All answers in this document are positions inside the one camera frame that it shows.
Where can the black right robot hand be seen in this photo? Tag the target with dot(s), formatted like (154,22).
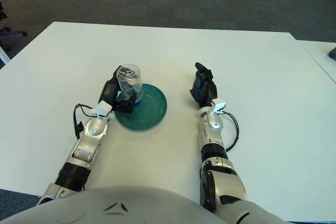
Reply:
(206,93)

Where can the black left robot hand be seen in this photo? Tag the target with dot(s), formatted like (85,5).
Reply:
(109,93)

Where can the clear plastic bottle blue cap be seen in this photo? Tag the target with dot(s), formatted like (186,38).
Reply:
(128,77)

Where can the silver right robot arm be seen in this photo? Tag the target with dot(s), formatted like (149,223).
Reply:
(212,132)

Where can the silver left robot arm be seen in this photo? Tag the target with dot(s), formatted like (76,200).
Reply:
(89,142)

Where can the teal round plate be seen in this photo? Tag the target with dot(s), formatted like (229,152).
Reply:
(152,108)

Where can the white left wrist connector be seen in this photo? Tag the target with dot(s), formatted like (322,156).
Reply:
(101,108)

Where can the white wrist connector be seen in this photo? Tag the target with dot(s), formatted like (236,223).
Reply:
(101,108)
(219,104)

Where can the white right wrist connector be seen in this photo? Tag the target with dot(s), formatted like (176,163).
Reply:
(219,104)

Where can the black office chair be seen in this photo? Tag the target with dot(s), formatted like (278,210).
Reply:
(11,33)

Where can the grey robot torso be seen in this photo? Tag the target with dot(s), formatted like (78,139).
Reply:
(118,208)

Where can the white adjoining table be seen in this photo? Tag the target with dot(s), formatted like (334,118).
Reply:
(320,52)

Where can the dark flat device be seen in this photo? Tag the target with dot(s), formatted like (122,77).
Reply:
(333,52)

